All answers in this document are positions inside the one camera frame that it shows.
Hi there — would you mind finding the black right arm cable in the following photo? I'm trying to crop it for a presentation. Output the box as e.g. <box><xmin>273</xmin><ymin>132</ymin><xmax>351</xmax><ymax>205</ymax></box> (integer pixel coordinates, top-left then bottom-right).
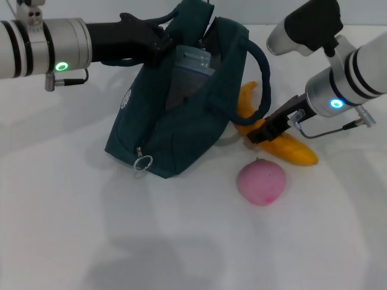
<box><xmin>287</xmin><ymin>105</ymin><xmax>377</xmax><ymax>140</ymax></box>

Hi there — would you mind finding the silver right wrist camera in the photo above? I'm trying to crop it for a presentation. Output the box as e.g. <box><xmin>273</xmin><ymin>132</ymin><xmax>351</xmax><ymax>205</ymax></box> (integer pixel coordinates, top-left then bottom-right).
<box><xmin>265</xmin><ymin>0</ymin><xmax>345</xmax><ymax>57</ymax></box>

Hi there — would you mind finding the yellow banana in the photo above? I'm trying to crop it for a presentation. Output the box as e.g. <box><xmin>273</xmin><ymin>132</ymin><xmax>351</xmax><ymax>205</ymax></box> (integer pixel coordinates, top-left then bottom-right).
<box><xmin>235</xmin><ymin>80</ymin><xmax>319</xmax><ymax>166</ymax></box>

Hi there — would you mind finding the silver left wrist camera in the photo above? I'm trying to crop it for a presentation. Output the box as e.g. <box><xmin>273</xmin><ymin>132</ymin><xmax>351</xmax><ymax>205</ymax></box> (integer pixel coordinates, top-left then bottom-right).
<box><xmin>13</xmin><ymin>0</ymin><xmax>46</xmax><ymax>31</ymax></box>

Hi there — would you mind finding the pink peach toy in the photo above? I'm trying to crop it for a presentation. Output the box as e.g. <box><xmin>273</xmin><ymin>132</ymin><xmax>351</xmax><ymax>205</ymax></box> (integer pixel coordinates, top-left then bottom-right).
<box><xmin>235</xmin><ymin>158</ymin><xmax>288</xmax><ymax>207</ymax></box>

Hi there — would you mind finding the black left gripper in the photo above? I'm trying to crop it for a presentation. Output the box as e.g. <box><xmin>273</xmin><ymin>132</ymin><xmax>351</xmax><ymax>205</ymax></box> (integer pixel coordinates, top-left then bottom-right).
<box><xmin>85</xmin><ymin>11</ymin><xmax>174</xmax><ymax>68</ymax></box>

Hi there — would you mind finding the dark teal insulated lunch bag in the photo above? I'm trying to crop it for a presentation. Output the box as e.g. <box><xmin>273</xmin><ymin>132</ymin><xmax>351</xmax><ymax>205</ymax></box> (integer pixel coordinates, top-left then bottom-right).
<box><xmin>101</xmin><ymin>0</ymin><xmax>272</xmax><ymax>179</ymax></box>

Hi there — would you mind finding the clear food container blue seal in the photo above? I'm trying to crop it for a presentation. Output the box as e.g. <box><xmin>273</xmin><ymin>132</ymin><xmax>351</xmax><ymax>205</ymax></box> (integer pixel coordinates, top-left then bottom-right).
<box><xmin>165</xmin><ymin>44</ymin><xmax>216</xmax><ymax>111</ymax></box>

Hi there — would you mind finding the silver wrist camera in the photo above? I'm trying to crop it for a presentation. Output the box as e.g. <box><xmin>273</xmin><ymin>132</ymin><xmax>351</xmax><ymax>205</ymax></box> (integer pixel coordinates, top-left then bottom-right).
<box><xmin>265</xmin><ymin>0</ymin><xmax>345</xmax><ymax>57</ymax></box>
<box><xmin>13</xmin><ymin>0</ymin><xmax>46</xmax><ymax>31</ymax></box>

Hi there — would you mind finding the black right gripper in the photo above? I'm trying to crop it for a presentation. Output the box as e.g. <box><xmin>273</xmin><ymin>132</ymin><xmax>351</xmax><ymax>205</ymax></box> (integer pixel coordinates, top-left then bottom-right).
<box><xmin>247</xmin><ymin>93</ymin><xmax>317</xmax><ymax>145</ymax></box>

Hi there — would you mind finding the metal zipper pull ring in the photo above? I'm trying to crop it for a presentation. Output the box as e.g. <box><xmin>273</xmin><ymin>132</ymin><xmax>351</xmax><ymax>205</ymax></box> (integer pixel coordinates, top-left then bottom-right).
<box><xmin>132</xmin><ymin>147</ymin><xmax>154</xmax><ymax>179</ymax></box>

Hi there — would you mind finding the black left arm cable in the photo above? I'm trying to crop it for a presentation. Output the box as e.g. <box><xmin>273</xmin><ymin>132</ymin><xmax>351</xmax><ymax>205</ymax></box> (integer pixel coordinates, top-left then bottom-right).
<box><xmin>45</xmin><ymin>68</ymin><xmax>89</xmax><ymax>92</ymax></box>

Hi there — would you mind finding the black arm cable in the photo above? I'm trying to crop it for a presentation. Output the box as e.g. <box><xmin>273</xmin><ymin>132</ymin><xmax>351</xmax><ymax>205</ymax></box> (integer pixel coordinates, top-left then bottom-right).
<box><xmin>287</xmin><ymin>105</ymin><xmax>377</xmax><ymax>140</ymax></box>
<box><xmin>45</xmin><ymin>68</ymin><xmax>89</xmax><ymax>92</ymax></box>

